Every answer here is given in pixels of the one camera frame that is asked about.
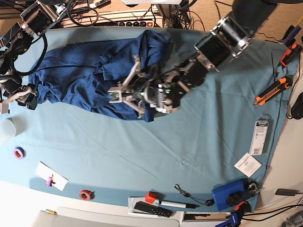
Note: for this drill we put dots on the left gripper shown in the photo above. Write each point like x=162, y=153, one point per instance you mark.
x=133, y=90

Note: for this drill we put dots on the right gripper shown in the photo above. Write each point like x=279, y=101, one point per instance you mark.
x=25, y=95

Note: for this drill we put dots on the blue t-shirt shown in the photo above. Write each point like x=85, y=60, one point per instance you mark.
x=81, y=74

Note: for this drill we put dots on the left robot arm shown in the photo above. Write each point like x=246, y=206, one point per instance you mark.
x=227, y=40

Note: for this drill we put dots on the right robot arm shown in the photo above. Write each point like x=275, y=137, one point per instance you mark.
x=37, y=19

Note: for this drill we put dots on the translucent white plastic cup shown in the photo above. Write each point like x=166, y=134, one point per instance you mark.
x=7, y=131

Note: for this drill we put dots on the purple tape roll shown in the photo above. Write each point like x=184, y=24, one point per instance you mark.
x=19, y=153

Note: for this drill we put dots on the white paper card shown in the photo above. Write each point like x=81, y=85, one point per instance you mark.
x=43, y=171

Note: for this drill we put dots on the white power strip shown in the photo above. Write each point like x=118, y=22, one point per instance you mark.
x=130, y=18

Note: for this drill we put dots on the pink small clip toy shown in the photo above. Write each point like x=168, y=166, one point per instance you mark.
x=49, y=182

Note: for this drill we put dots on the light blue table cloth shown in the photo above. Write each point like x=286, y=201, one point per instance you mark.
x=195, y=147

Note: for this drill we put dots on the red cube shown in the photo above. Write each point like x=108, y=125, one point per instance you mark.
x=150, y=197

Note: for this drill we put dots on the red tape roll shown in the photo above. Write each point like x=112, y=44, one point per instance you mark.
x=86, y=195

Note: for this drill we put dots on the brass small pin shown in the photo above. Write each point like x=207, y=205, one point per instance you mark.
x=51, y=212

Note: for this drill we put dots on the white black marker pen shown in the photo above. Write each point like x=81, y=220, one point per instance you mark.
x=177, y=204

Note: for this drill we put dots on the black remote control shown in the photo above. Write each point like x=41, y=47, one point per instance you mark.
x=151, y=209

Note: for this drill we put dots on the packaged blade box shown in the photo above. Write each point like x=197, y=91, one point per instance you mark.
x=261, y=126

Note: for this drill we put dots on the white leaflet card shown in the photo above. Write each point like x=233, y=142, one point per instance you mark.
x=248, y=165

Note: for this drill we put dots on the blue box with knob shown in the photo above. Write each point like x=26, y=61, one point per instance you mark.
x=230, y=194

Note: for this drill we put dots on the orange black utility knife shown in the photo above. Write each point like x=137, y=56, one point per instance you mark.
x=276, y=88

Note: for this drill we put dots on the metal carabiner clip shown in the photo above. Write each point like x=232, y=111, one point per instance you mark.
x=254, y=188

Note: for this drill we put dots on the orange black clamp upper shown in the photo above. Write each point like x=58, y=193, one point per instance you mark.
x=290, y=54

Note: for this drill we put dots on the blue spring clamp upper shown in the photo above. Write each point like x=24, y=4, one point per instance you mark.
x=289, y=35

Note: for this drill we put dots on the black computer mouse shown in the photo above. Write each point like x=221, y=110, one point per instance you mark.
x=297, y=108

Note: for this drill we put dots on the blue orange clamp lower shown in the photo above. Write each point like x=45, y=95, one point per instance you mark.
x=236, y=216

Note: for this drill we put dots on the black small device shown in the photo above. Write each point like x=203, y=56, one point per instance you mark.
x=286, y=192

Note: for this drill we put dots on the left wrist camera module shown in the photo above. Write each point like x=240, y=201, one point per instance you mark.
x=115, y=95

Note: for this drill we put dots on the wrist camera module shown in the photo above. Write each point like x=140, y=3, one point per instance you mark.
x=4, y=107
x=115, y=95

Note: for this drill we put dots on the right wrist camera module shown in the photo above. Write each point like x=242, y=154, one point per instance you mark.
x=4, y=107

